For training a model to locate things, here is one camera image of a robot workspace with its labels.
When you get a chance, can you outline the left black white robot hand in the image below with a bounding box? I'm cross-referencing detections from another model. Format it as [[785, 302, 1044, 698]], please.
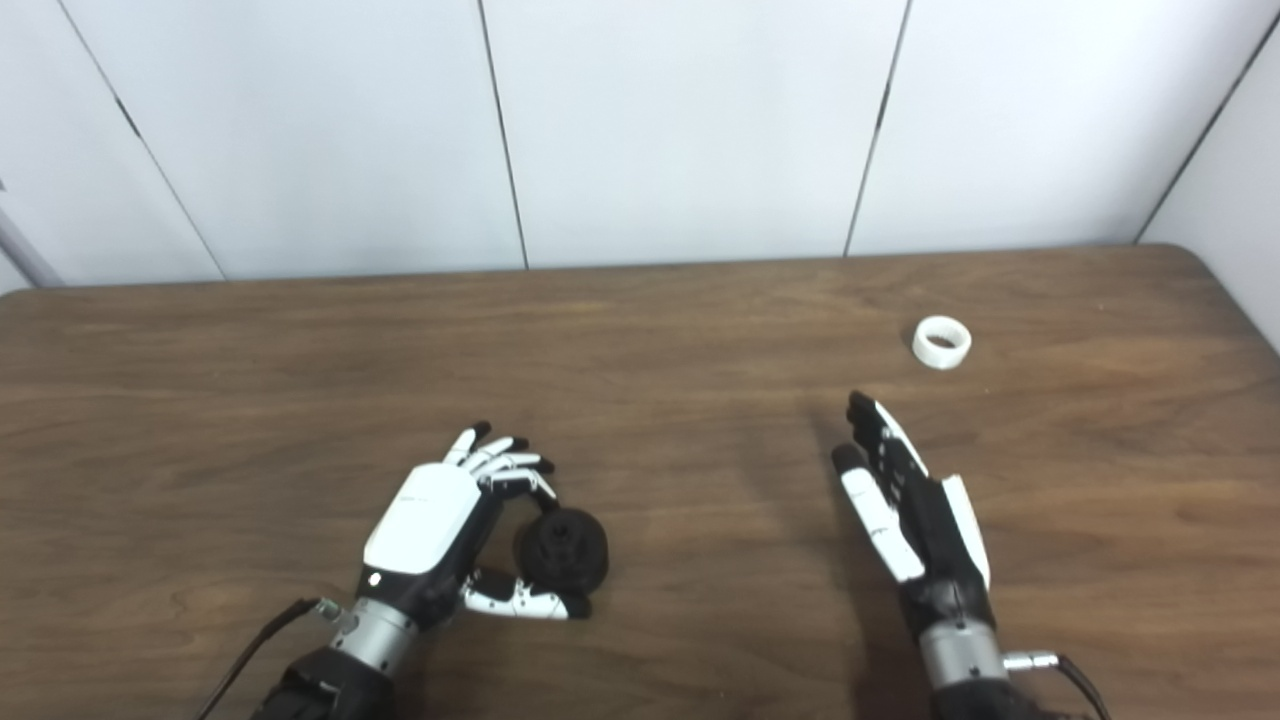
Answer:
[[358, 421, 591, 633]]

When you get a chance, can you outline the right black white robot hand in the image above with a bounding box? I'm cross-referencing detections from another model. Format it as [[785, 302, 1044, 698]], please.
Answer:
[[831, 390, 998, 634]]

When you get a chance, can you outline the round black plastic part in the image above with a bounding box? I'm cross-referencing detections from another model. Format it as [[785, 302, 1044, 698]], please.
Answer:
[[513, 507, 610, 593]]

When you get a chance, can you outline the white plastic ring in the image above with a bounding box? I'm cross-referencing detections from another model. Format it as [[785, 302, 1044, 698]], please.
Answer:
[[911, 315, 973, 372]]

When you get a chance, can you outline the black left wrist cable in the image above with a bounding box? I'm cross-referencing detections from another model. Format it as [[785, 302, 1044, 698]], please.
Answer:
[[195, 596, 346, 720]]

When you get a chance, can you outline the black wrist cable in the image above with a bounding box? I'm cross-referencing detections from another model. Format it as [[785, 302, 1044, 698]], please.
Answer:
[[1003, 650, 1113, 720], [195, 596, 346, 720]]

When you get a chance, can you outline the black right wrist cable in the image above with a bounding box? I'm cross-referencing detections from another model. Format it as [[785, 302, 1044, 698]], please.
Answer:
[[1003, 650, 1113, 720]]

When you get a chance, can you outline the grey wall corner trim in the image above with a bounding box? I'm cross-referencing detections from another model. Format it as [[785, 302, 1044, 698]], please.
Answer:
[[0, 205, 63, 289]]

